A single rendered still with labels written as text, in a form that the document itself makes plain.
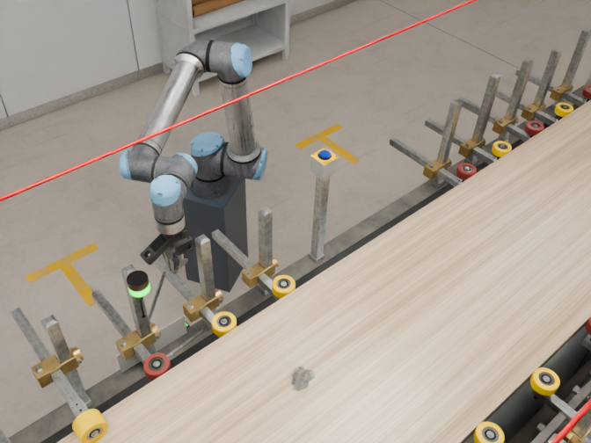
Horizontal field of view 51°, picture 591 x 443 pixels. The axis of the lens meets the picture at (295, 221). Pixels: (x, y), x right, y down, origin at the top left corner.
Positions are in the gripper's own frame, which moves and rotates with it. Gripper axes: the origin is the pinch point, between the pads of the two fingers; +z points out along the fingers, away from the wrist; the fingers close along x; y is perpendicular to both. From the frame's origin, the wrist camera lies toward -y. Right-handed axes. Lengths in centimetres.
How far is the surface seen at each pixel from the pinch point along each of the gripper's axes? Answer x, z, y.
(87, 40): 260, 54, 89
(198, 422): -47, 7, -22
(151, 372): -24.9, 6.4, -23.6
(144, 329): -9.8, 6.5, -17.2
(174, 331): -6.0, 22.3, -5.6
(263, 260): -9.1, 8.4, 31.3
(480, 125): -9, 4, 156
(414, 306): -58, 7, 57
